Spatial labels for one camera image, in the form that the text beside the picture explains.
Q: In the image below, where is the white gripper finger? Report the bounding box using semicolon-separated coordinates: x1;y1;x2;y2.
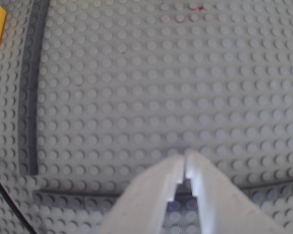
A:
185;148;287;234
97;151;186;234

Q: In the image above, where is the grey Lego baseplate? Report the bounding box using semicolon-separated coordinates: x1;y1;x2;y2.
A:
0;0;293;234

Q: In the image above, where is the black cable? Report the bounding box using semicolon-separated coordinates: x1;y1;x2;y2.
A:
0;167;39;234

